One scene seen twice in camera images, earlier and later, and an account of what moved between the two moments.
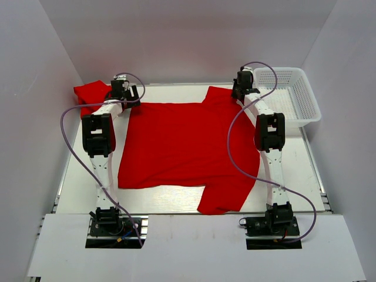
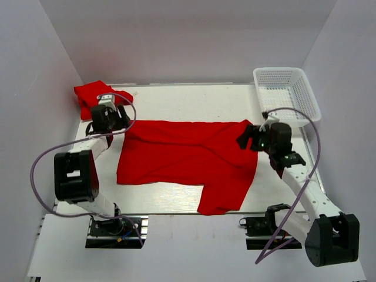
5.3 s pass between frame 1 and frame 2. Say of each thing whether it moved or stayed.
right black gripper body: moved
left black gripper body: moved
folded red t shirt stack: stayed
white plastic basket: stayed
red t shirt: moved
